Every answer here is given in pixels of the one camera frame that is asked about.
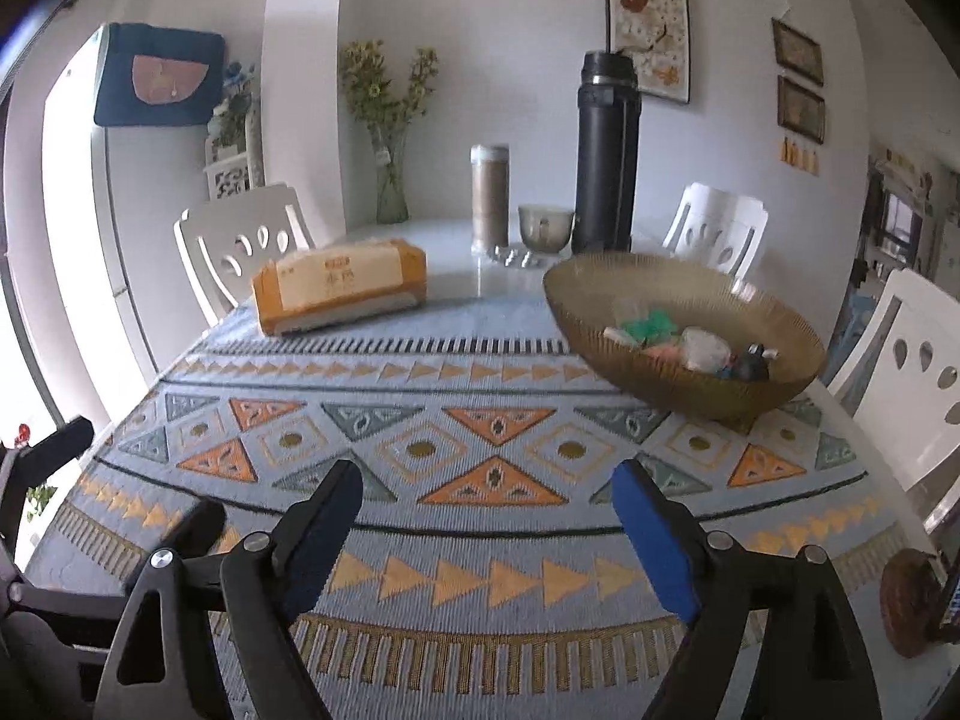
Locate glass vase with flowers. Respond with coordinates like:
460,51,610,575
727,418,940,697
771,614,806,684
338,41,439,224

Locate white chair far centre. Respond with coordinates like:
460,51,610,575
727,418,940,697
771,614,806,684
662,182,770,280

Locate black thermos flask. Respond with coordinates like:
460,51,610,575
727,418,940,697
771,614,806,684
571,50,641,254

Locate black rubber air blower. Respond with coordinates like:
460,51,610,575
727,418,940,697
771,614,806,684
731,343,779,382

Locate clear correction tape dispenser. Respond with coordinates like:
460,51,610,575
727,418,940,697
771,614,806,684
680,327,732,376

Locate round wicker coaster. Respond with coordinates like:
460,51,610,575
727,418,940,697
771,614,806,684
878,548,942,658

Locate upper dark picture frame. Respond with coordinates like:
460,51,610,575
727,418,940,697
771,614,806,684
771,18,825,86

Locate floral wall scroll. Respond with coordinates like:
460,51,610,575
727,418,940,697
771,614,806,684
608,0,690,104

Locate patterned woven table mat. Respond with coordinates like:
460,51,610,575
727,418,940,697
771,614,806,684
26,298,953,718

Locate white chair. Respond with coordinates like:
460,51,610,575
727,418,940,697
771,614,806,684
828,270,958,532
662,182,770,280
174,184,313,327

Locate amber ribbed glass bowl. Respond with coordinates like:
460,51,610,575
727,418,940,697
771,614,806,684
544,252,827,421

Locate orange tissue pack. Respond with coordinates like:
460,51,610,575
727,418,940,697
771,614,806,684
252,239,428,337

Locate pink eraser box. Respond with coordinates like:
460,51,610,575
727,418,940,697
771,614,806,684
643,343,683,366

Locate white chair far left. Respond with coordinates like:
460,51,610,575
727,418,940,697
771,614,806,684
174,184,313,327

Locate small glass cup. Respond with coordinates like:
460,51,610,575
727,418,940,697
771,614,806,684
517,205,574,254

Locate dark picture frame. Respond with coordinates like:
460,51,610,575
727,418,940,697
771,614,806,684
771,18,825,86
778,75,827,145

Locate white chair right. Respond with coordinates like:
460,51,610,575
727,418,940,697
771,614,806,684
828,270,958,532

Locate silver thermos bottle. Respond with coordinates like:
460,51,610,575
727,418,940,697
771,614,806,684
470,145,509,252

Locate yellow hanging ornaments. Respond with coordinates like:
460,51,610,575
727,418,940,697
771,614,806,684
779,137,820,176

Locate teal green plastic toy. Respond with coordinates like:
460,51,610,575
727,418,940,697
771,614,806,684
620,309,680,348

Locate white carved shelf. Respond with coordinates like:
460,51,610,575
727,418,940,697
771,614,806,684
203,99,265,200

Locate glass ashtray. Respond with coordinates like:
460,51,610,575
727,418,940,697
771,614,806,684
487,245,542,270

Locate lower dark picture frame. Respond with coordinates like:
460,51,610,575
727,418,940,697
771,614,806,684
778,75,827,145

